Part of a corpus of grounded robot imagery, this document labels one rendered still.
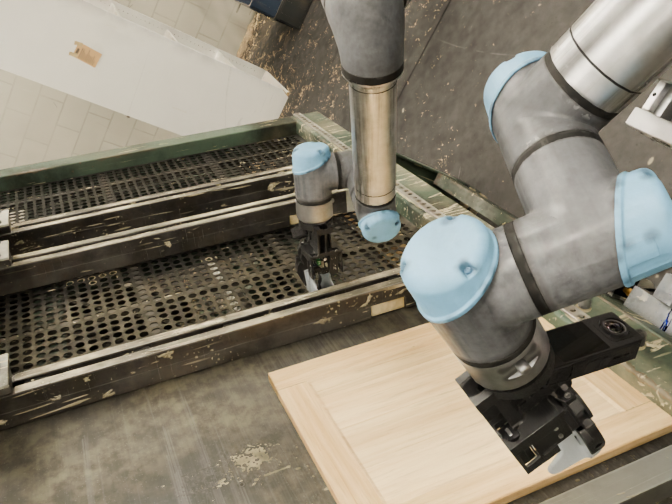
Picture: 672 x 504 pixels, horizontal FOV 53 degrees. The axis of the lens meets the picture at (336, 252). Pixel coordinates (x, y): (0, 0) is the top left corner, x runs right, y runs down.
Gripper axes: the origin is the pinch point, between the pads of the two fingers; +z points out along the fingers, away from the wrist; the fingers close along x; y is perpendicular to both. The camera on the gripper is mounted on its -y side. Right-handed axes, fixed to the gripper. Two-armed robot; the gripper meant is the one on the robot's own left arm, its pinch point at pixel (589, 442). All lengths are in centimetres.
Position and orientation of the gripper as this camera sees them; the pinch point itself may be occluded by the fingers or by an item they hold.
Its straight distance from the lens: 78.0
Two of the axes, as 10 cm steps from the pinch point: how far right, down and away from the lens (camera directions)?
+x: 3.5, 5.0, -7.9
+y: -7.9, 6.1, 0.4
